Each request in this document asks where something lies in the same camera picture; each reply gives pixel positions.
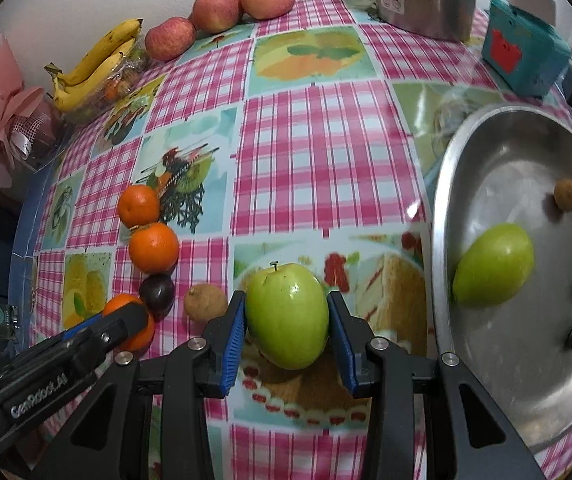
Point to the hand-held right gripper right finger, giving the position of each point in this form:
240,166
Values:
343,345

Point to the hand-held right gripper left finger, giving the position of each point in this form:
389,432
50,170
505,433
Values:
233,345

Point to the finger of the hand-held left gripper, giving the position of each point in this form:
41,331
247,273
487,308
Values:
121,325

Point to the orange tangerine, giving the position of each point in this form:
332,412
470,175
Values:
153,247
138,205
142,338

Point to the brown kiwi fruit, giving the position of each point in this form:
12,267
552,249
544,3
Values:
205,302

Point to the elongated green jujube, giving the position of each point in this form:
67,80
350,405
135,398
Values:
493,265

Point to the stainless steel plate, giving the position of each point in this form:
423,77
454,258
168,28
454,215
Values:
515,360

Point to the brown longan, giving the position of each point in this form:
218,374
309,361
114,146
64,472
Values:
566,195

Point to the pink plaid printed tablecloth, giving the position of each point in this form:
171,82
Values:
316,160

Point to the clear plastic container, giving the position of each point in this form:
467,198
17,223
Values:
116,92

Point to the pink flower bouquet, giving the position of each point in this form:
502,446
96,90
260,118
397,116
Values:
11,120

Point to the teal box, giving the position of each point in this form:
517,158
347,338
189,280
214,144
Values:
520,55

